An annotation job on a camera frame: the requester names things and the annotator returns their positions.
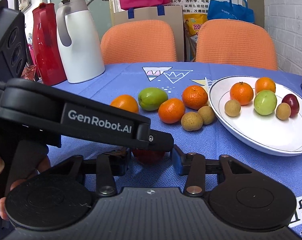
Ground brown longan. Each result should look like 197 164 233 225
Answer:
181 112 203 132
276 102 291 121
198 106 216 125
224 100 241 117

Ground large orange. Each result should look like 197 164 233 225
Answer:
110 94 139 113

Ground mandarin with stem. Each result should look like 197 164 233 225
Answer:
230 82 254 106

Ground large green apple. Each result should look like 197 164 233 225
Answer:
254 90 277 116

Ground smooth orange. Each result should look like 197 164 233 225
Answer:
255 77 276 94

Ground dark red plum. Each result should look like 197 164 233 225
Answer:
282 94 300 118

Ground small green apple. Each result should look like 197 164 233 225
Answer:
138 87 168 111

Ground pink glass bowl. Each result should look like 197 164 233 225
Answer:
21 64 40 82

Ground blue patterned tablecloth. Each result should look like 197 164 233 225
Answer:
35 61 302 239

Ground mandarin back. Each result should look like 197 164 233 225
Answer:
182 85 208 110

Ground red thermos jug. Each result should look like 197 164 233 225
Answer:
33 3 67 86

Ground white thermos jug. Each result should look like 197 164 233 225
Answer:
56 0 105 83

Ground left orange chair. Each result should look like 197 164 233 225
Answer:
101 20 177 64

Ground orange chair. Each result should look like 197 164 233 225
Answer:
195 19 278 70
101 20 177 64

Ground yellow snack bag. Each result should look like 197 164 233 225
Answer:
183 13 208 62

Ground brown paper bag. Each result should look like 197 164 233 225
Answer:
114 5 185 62

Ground right orange chair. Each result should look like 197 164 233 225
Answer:
195 19 278 70

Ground blue shopping bag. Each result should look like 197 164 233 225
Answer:
207 0 255 23

